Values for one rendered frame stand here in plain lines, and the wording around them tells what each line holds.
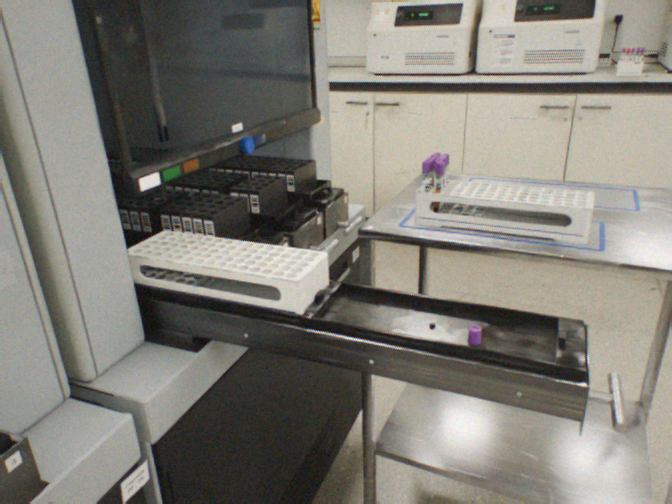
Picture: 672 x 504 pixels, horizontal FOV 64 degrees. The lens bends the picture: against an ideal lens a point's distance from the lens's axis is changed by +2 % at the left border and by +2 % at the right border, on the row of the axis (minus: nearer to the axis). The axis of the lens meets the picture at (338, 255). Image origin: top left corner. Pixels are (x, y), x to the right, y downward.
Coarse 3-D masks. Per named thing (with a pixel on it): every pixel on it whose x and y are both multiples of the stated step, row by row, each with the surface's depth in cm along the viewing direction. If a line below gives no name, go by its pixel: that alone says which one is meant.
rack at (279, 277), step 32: (128, 256) 79; (160, 256) 77; (192, 256) 78; (224, 256) 77; (256, 256) 77; (288, 256) 77; (320, 256) 76; (192, 288) 76; (224, 288) 80; (256, 288) 80; (288, 288) 69; (320, 288) 75
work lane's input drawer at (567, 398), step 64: (192, 320) 76; (256, 320) 72; (320, 320) 69; (384, 320) 71; (448, 320) 70; (512, 320) 70; (576, 320) 67; (448, 384) 64; (512, 384) 60; (576, 384) 57
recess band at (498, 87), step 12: (336, 84) 303; (348, 84) 301; (360, 84) 298; (372, 84) 296; (384, 84) 293; (396, 84) 291; (408, 84) 288; (420, 84) 286; (432, 84) 283; (444, 84) 281; (456, 84) 279; (468, 84) 277; (480, 84) 274; (492, 84) 272; (504, 84) 270; (516, 84) 268; (528, 84) 266; (540, 84) 264; (552, 84) 262; (564, 84) 260; (576, 84) 258; (588, 84) 256; (600, 84) 255; (612, 84) 253; (624, 84) 251; (636, 84) 249; (648, 84) 247; (660, 84) 246
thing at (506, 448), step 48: (624, 192) 113; (384, 240) 97; (432, 240) 93; (480, 240) 91; (528, 240) 90; (624, 240) 89; (384, 432) 125; (432, 432) 125; (480, 432) 124; (528, 432) 124; (576, 432) 124; (624, 432) 124; (480, 480) 112; (528, 480) 111; (576, 480) 111; (624, 480) 111
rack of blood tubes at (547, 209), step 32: (416, 192) 97; (448, 192) 97; (480, 192) 96; (512, 192) 96; (544, 192) 95; (576, 192) 94; (448, 224) 97; (512, 224) 92; (544, 224) 96; (576, 224) 88
